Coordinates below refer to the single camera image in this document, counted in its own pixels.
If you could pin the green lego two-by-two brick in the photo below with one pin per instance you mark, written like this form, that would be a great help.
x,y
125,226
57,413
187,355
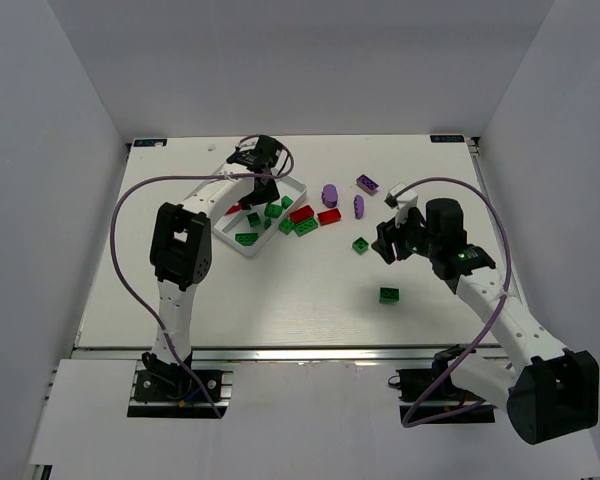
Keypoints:
x,y
388,295

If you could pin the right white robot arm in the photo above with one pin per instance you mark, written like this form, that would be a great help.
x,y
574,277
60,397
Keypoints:
x,y
548,390

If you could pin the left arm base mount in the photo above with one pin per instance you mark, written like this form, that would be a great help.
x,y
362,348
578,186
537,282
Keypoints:
x,y
152,397

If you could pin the red lego brick right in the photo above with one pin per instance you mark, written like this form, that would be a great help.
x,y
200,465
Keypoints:
x,y
328,217

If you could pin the green lego brick by tray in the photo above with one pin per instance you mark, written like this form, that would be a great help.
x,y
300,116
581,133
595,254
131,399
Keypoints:
x,y
286,226

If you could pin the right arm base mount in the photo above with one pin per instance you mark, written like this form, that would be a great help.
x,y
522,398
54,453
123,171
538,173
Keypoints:
x,y
447,404

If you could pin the purple rounded lego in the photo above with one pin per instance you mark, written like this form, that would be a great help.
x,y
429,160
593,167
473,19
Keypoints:
x,y
329,196

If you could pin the purple arched lego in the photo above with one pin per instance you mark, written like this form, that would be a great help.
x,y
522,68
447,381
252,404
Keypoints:
x,y
358,207

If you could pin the purple lego brick far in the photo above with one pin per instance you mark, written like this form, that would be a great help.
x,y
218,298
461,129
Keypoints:
x,y
367,184

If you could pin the red lego brick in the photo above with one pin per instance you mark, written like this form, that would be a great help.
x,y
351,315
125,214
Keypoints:
x,y
302,214
328,217

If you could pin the green rounded lego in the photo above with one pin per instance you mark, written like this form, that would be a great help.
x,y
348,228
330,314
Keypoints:
x,y
273,210

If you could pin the red lego brick upper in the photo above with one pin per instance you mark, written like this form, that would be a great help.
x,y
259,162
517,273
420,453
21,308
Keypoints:
x,y
302,214

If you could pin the right blue label sticker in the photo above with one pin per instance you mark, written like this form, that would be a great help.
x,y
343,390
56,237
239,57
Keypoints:
x,y
446,138

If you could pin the green lego square brick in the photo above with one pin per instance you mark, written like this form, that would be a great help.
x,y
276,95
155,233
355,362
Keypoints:
x,y
254,220

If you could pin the white divided tray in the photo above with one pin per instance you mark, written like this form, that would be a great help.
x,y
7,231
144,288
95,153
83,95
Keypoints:
x,y
248,231

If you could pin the green L-shaped lego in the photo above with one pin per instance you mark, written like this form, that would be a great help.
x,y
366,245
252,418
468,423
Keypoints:
x,y
246,239

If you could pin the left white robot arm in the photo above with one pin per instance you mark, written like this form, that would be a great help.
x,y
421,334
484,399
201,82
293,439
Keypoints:
x,y
181,252

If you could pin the red rounded lego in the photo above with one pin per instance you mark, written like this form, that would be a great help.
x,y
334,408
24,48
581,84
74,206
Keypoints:
x,y
234,209

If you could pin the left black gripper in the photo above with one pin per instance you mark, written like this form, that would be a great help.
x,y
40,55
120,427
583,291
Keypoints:
x,y
262,189

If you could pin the blue label sticker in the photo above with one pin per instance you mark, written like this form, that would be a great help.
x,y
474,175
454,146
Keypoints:
x,y
446,138
149,143

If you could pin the left blue label sticker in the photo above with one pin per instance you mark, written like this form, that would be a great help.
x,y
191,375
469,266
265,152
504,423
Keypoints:
x,y
149,143

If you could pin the green long lego brick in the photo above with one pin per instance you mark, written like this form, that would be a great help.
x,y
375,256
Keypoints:
x,y
305,226

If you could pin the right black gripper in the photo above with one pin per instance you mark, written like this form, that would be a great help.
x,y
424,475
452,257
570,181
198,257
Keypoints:
x,y
393,240

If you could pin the aluminium table frame rail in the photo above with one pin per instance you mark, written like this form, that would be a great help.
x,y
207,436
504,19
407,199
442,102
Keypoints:
x,y
272,354

